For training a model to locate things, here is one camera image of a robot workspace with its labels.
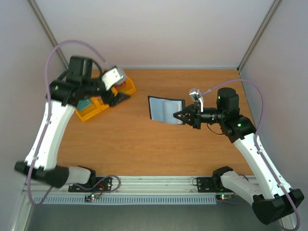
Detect teal card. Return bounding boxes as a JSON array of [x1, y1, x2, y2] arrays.
[[76, 99, 92, 111]]

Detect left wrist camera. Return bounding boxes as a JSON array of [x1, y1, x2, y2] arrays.
[[102, 67, 127, 90]]

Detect grey slotted cable duct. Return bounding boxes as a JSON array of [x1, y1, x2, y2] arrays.
[[43, 194, 217, 205]]

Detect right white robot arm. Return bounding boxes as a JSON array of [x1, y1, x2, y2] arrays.
[[173, 88, 304, 225]]

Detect yellow bin right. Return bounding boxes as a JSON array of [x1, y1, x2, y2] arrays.
[[112, 77, 136, 95]]

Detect yellow bin middle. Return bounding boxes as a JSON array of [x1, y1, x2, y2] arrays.
[[91, 96, 110, 111]]

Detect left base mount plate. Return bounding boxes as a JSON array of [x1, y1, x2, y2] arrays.
[[68, 177, 113, 193]]

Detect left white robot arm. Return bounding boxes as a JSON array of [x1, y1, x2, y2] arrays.
[[14, 56, 130, 192]]

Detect dark red card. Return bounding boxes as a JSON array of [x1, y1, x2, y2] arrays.
[[114, 82, 126, 88]]

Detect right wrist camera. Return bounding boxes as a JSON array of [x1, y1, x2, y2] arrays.
[[189, 88, 204, 112]]

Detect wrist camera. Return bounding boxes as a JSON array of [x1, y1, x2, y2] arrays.
[[102, 67, 127, 90], [189, 88, 204, 112]]

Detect black leather card holder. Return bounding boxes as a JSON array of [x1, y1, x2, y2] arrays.
[[148, 96, 185, 125]]

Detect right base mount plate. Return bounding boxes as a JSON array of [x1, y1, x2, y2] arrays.
[[192, 177, 233, 193]]

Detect base mount plate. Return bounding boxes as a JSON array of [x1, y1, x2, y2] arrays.
[[192, 177, 233, 193], [68, 177, 113, 193]]

